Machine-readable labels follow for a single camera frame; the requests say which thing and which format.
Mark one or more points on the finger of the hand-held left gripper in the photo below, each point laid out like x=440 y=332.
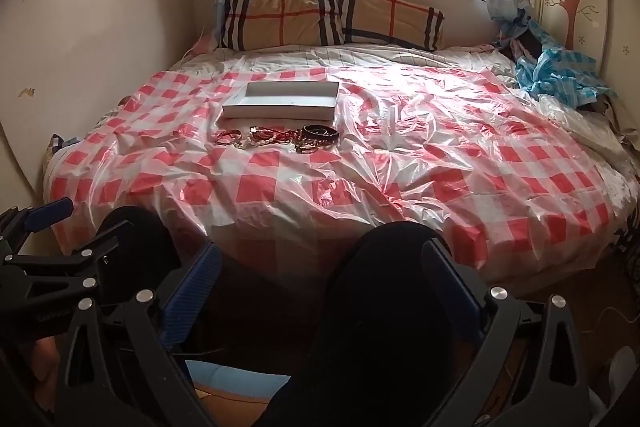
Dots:
x=47 y=213
x=60 y=267

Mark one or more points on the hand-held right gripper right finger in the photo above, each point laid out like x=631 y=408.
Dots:
x=462 y=307

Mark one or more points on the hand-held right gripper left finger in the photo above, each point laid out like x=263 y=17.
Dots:
x=192 y=289

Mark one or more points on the white cardboard box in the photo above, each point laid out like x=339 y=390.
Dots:
x=280 y=107

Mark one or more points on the person's left hand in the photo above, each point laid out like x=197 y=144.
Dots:
x=44 y=359

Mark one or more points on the person's right leg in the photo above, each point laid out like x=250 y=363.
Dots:
x=385 y=307

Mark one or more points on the light blue stool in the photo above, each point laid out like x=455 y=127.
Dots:
x=235 y=377

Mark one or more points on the red checkered plastic sheet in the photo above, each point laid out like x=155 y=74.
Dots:
x=400 y=157

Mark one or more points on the clear plastic bag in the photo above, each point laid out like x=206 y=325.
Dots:
x=575 y=114

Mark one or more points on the pink cloth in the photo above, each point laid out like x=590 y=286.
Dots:
x=202 y=43

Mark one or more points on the dark clothes pile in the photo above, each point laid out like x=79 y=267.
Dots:
x=512 y=39

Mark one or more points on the large tan plaid pillow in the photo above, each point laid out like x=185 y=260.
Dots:
x=280 y=17

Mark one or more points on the small tan plaid pillow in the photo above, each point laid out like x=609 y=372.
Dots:
x=390 y=19

